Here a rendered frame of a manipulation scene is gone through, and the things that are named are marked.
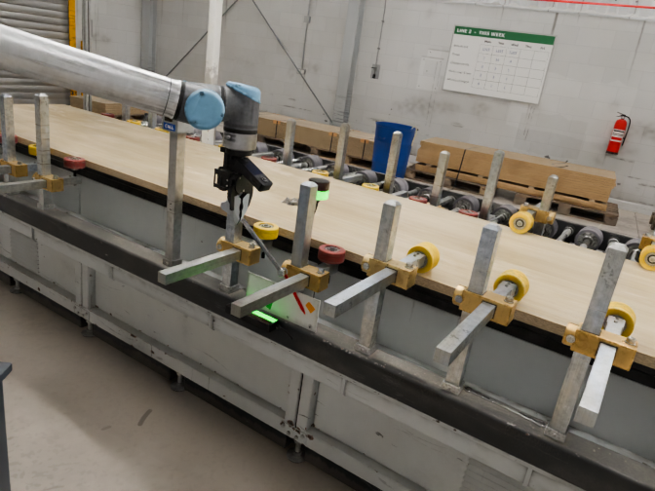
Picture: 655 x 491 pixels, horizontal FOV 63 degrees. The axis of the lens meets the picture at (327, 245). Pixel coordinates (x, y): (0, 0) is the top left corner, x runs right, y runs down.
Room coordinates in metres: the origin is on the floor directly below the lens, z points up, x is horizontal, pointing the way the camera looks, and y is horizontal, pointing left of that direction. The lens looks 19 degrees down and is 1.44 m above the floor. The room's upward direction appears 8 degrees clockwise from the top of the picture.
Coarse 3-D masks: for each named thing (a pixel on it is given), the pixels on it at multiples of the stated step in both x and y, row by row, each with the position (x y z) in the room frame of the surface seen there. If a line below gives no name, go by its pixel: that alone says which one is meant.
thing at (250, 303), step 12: (324, 264) 1.47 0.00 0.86; (336, 264) 1.48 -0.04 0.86; (300, 276) 1.35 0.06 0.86; (264, 288) 1.24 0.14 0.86; (276, 288) 1.25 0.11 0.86; (288, 288) 1.28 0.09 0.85; (300, 288) 1.33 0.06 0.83; (240, 300) 1.15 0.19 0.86; (252, 300) 1.16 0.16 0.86; (264, 300) 1.20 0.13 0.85; (276, 300) 1.24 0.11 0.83; (240, 312) 1.12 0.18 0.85
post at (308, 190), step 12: (300, 192) 1.40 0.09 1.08; (312, 192) 1.40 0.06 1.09; (300, 204) 1.40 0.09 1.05; (312, 204) 1.40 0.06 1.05; (300, 216) 1.40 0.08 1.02; (312, 216) 1.41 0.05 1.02; (300, 228) 1.40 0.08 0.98; (300, 240) 1.39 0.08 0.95; (300, 252) 1.39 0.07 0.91; (300, 264) 1.39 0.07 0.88
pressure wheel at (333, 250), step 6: (324, 246) 1.49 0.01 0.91; (330, 246) 1.48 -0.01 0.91; (336, 246) 1.50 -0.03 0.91; (318, 252) 1.48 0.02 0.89; (324, 252) 1.45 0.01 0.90; (330, 252) 1.45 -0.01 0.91; (336, 252) 1.45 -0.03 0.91; (342, 252) 1.46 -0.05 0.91; (318, 258) 1.47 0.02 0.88; (324, 258) 1.45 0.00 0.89; (330, 258) 1.44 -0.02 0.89; (336, 258) 1.45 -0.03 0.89; (342, 258) 1.46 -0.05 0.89; (330, 264) 1.47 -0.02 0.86
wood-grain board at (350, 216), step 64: (0, 128) 2.52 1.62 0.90; (64, 128) 2.75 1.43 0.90; (128, 128) 3.01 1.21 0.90; (192, 192) 1.89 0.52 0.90; (256, 192) 2.02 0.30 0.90; (448, 256) 1.58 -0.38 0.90; (512, 256) 1.68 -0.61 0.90; (576, 256) 1.78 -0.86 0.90; (576, 320) 1.24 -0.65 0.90; (640, 320) 1.30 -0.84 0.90
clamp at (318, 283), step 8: (288, 264) 1.40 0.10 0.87; (288, 272) 1.40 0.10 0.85; (296, 272) 1.39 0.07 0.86; (304, 272) 1.37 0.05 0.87; (312, 272) 1.37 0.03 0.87; (328, 272) 1.39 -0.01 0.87; (312, 280) 1.36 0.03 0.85; (320, 280) 1.35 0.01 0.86; (312, 288) 1.36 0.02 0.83; (320, 288) 1.35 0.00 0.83
